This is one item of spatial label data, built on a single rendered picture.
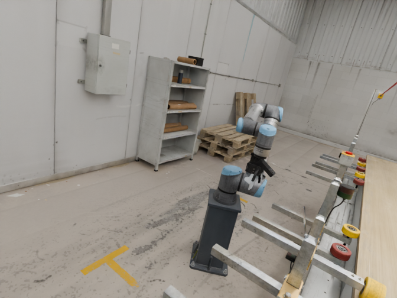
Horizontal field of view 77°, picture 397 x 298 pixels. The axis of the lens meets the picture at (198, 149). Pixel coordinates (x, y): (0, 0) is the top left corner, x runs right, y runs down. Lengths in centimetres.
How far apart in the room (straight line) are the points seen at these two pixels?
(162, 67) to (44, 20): 136
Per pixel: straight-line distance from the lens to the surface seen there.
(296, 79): 918
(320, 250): 136
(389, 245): 161
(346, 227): 156
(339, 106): 892
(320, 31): 929
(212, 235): 207
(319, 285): 157
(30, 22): 286
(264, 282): 90
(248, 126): 152
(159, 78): 347
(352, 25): 921
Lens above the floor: 154
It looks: 18 degrees down
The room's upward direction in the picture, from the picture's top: 12 degrees clockwise
